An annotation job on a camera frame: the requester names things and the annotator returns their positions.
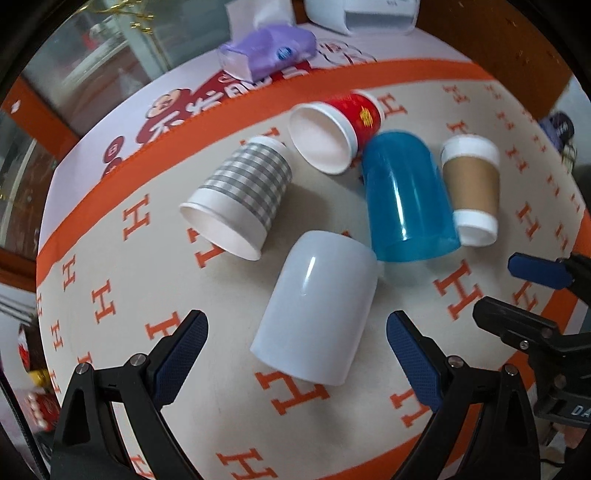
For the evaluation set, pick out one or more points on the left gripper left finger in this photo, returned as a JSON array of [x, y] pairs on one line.
[[88, 443]]

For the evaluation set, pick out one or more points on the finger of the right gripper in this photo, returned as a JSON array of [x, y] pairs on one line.
[[550, 353], [572, 273]]

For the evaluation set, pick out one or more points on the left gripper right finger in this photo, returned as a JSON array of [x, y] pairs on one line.
[[504, 444]]

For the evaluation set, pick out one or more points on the brown sleeve paper cup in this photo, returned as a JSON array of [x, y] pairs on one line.
[[471, 171]]

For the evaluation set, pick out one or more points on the blue translucent plastic cup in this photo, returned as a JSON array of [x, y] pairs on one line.
[[410, 213]]

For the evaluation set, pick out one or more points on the white plastic cup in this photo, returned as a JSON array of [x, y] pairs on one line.
[[314, 321]]

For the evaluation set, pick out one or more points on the grey plaid paper cup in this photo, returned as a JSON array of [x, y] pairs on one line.
[[234, 208]]

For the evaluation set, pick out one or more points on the red paper cup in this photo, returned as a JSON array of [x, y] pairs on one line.
[[329, 134]]

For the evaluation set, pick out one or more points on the orange beige H blanket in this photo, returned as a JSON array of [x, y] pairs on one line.
[[297, 379]]

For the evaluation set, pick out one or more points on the white appliance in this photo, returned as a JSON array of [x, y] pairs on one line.
[[353, 17]]

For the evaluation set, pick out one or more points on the white red printed tablecloth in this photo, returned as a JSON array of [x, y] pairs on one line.
[[200, 84]]

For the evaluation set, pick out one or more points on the purple tissue pack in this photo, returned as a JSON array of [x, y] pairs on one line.
[[264, 39]]

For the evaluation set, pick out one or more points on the glass cabinet with orange frame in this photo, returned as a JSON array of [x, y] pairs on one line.
[[102, 55]]

